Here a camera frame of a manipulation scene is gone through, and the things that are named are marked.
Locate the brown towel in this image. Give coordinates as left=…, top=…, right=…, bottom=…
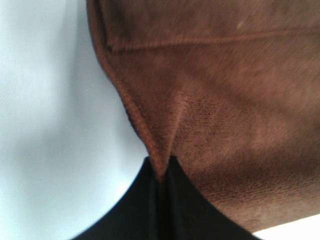
left=87, top=0, right=320, bottom=232

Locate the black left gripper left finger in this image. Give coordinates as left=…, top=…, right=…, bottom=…
left=75, top=158, right=160, bottom=240

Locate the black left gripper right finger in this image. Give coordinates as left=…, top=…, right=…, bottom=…
left=157, top=156, right=256, bottom=240

